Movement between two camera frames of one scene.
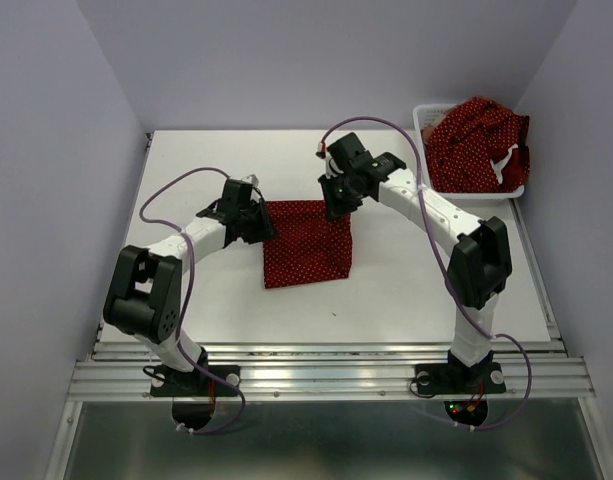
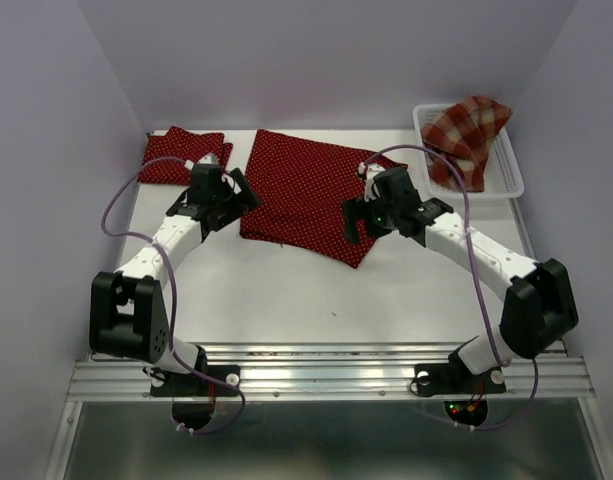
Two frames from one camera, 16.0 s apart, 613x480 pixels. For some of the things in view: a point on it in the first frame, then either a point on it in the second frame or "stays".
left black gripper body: (257, 226) → (226, 203)
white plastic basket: (423, 114) stays
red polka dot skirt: (309, 248) → (180, 143)
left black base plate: (167, 382) stays
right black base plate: (448, 378) stays
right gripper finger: (342, 195) → (353, 210)
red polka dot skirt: (480, 147) → (293, 195)
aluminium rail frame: (535, 371) stays
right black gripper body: (350, 173) → (382, 216)
